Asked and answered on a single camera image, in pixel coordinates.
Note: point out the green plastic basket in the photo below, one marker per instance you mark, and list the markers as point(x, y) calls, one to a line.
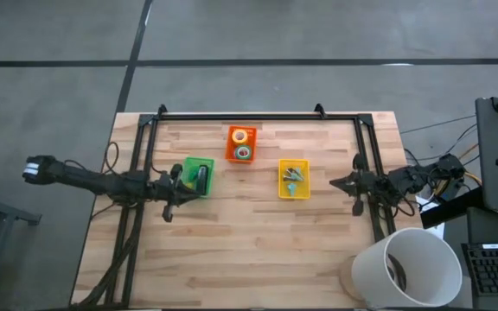
point(187, 166)

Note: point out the green tape roll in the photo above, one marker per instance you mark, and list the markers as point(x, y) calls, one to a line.
point(249, 154)

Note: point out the black stapler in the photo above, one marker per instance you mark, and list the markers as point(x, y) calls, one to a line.
point(202, 179)

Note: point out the yellow tape roll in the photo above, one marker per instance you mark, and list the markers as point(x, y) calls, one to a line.
point(234, 136)

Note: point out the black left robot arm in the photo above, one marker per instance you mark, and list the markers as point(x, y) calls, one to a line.
point(84, 179)

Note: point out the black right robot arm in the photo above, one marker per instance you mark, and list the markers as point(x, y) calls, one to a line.
point(426, 175)

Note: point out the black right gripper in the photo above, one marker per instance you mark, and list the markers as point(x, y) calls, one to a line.
point(368, 185)

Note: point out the black metal table frame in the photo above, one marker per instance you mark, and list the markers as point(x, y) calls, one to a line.
point(253, 116)

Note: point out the teal staple remover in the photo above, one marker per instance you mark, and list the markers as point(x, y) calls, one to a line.
point(298, 174)
point(291, 189)

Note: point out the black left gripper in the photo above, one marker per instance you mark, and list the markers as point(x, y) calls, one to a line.
point(164, 190)

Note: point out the yellow plastic basket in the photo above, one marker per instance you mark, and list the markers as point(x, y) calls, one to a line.
point(303, 192)

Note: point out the orange plastic basket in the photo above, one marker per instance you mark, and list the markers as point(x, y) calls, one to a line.
point(230, 153)

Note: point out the white paper sheet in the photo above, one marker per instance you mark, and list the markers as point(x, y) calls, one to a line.
point(426, 206)

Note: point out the black keyboard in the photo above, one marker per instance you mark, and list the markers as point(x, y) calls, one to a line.
point(495, 270)

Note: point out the black support bar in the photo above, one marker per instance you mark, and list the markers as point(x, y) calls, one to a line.
point(452, 211)

